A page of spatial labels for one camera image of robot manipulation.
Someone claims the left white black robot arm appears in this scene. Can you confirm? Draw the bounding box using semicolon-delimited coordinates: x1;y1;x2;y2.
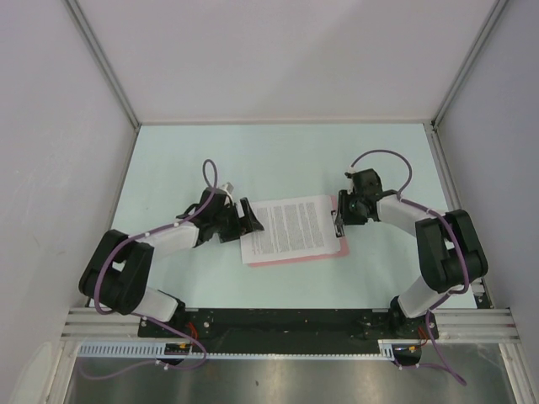
78;187;264;337

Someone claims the white printed paper sheet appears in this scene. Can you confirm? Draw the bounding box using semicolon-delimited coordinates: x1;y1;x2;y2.
238;194;343;265

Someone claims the aluminium frame rail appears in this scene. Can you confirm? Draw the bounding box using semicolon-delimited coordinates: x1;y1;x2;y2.
61;307;520;343

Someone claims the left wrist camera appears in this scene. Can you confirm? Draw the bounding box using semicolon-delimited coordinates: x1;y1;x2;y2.
220;182;234;202

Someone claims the pink clipboard folder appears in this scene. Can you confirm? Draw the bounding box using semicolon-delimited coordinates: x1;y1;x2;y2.
247;197;350;268

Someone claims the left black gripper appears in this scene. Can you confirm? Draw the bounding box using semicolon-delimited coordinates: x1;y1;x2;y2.
211;198;263;243

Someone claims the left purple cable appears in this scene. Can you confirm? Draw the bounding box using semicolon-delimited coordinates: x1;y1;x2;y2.
79;158;220;380

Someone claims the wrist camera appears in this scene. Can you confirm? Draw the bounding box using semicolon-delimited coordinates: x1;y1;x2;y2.
344;167;356;178
220;182;234;202

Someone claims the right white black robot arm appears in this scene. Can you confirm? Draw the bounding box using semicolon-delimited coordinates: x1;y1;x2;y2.
334;169;488;338

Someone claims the white slotted cable duct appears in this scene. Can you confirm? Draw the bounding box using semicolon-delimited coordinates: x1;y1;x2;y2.
77;342;394;361

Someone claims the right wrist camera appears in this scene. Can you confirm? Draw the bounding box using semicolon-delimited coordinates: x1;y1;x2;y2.
344;167;356;178

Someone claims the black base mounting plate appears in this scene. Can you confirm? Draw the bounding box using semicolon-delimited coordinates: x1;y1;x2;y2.
138;308;439;354

